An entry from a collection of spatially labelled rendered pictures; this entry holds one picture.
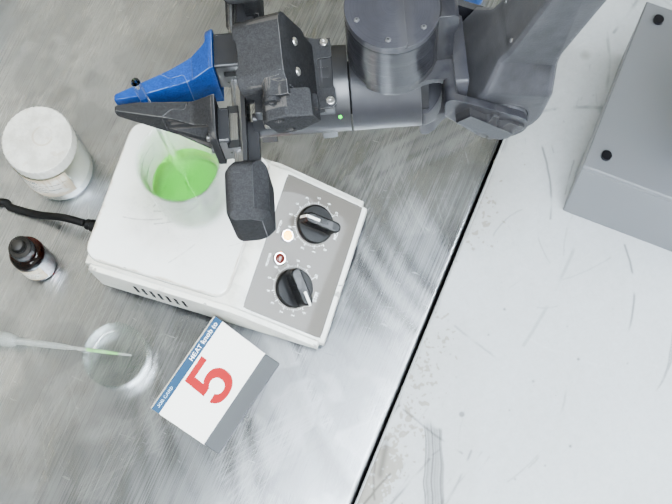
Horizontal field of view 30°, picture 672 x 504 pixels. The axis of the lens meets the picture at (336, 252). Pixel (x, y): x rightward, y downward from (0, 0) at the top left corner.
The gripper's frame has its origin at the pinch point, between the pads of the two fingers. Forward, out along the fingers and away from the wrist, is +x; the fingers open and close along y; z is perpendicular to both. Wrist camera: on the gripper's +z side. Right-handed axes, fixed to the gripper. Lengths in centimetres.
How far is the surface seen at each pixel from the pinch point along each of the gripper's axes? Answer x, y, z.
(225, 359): -0.3, 13.4, -23.8
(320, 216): -9.0, 3.0, -19.5
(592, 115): -33.1, -6.2, -26.0
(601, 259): -32.3, 6.7, -26.0
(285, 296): -5.8, 9.2, -20.6
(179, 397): 3.4, 16.4, -22.8
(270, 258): -4.8, 6.1, -19.8
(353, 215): -11.7, 2.2, -22.7
